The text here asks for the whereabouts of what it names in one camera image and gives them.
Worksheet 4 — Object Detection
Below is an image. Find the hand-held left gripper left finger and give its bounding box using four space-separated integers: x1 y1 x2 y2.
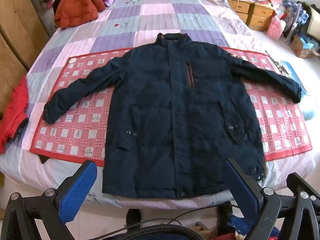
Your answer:
0 160 98 240

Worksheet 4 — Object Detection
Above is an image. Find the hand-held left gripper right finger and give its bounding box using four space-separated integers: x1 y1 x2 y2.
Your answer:
223 158 320 240

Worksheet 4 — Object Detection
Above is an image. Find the navy padded jacket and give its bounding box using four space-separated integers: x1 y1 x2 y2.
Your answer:
42 32 303 200

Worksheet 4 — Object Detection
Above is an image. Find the pile of colourful clothes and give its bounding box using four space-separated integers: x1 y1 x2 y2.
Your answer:
275 0 310 39

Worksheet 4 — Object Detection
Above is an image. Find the person's right shoe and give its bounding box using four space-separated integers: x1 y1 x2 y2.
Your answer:
217 202 234 228

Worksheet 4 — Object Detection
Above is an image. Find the person's shoe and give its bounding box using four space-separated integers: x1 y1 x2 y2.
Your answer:
126 209 143 230
217 202 234 228

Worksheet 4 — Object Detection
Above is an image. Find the blue knit cloth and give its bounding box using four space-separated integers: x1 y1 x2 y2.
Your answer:
230 215 253 233

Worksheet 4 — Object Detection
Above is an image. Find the person's left shoe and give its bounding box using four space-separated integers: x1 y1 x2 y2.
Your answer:
126 209 143 230

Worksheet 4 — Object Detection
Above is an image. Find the red checked mat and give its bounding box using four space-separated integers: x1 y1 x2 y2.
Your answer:
29 47 313 167

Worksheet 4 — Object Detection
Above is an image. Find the red garment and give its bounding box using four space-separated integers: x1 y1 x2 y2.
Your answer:
0 76 29 154

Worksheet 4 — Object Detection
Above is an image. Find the blue plastic sheet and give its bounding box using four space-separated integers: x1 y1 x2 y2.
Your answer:
280 60 315 120

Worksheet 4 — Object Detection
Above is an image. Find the open cardboard box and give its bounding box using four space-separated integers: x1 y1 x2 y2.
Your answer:
291 34 320 59

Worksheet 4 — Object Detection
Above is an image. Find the pink patterned bag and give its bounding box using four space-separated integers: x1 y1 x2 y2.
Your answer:
265 15 286 40

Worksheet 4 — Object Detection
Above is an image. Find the wooden nightstand with drawers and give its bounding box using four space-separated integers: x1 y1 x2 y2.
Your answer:
226 0 275 32

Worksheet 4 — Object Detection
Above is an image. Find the wooden wardrobe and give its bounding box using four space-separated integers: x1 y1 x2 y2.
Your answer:
0 0 50 113

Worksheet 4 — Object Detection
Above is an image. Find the orange puffer jacket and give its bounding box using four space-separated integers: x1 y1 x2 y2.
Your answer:
54 0 106 29

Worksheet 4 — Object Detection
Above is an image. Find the beige bin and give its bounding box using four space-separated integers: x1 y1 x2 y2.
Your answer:
304 2 320 37

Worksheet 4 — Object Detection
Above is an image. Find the bed with patchwork quilt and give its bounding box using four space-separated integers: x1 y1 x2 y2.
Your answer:
0 0 316 209

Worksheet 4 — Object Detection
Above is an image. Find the thin black cable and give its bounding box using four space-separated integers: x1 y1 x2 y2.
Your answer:
120 204 238 233

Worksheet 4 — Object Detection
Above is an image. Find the black braided hose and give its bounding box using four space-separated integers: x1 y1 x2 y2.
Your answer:
117 224 200 240

